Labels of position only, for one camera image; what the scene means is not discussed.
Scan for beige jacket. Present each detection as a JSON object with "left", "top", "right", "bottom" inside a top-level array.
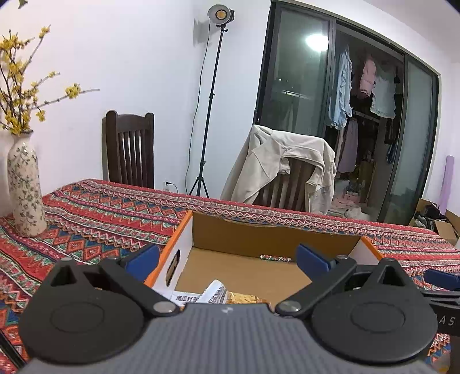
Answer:
[{"left": 220, "top": 124, "right": 337, "bottom": 215}]

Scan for pink clothes heap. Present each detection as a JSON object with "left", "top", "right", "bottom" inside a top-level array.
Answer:
[{"left": 329, "top": 187, "right": 374, "bottom": 220}]

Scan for wardrobe with hanging clothes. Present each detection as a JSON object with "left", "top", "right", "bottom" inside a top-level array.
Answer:
[{"left": 254, "top": 0, "right": 441, "bottom": 225}]

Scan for white snack packet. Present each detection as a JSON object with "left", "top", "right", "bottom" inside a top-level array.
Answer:
[{"left": 167, "top": 280, "right": 229, "bottom": 310}]

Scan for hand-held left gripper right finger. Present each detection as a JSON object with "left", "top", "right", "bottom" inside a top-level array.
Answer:
[{"left": 275, "top": 243, "right": 410, "bottom": 318}]

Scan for purple rolled mat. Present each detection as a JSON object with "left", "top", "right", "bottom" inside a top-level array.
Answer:
[{"left": 440, "top": 155, "right": 456, "bottom": 216}]

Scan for yellow blossom branches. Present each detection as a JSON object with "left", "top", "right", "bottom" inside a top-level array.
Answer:
[{"left": 0, "top": 26, "right": 100, "bottom": 136}]

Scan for blue hanging shirt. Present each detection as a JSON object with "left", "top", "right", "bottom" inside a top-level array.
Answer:
[{"left": 329, "top": 45, "right": 353, "bottom": 130}]

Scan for black light cable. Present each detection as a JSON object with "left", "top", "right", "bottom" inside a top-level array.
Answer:
[{"left": 185, "top": 25, "right": 216, "bottom": 195}]

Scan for lilac hanging garment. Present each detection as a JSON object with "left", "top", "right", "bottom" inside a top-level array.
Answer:
[{"left": 338, "top": 119, "right": 360, "bottom": 173}]

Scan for clear golden snack packet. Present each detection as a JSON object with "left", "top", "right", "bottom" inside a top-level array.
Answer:
[{"left": 225, "top": 292, "right": 268, "bottom": 306}]

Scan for orange red cardboard box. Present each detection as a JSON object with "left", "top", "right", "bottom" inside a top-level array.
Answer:
[{"left": 144, "top": 210, "right": 390, "bottom": 313}]

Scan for dark wooden chair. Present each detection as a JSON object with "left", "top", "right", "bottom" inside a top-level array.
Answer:
[{"left": 105, "top": 110, "right": 156, "bottom": 189}]

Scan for pink hanging garment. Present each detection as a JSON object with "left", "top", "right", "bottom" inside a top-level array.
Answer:
[{"left": 357, "top": 58, "right": 377, "bottom": 98}]

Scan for brown wooden chair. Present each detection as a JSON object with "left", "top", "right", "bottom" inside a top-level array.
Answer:
[{"left": 253, "top": 158, "right": 317, "bottom": 211}]

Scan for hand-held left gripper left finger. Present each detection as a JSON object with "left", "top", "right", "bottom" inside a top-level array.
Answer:
[{"left": 48, "top": 245, "right": 181, "bottom": 318}]

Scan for studio light on stand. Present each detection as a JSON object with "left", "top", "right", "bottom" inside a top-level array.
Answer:
[{"left": 187, "top": 3, "right": 237, "bottom": 198}]

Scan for pale blue hanging top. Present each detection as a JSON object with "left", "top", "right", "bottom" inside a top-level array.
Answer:
[{"left": 370, "top": 63, "right": 398, "bottom": 119}]

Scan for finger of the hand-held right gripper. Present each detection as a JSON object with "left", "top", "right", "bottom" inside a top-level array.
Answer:
[{"left": 419, "top": 269, "right": 460, "bottom": 304}]

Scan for floral ceramic vase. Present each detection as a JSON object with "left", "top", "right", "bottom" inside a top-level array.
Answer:
[{"left": 7, "top": 130, "right": 48, "bottom": 238}]

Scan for brown cardboard box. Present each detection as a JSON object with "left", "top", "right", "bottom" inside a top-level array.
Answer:
[{"left": 408, "top": 199, "right": 460, "bottom": 247}]

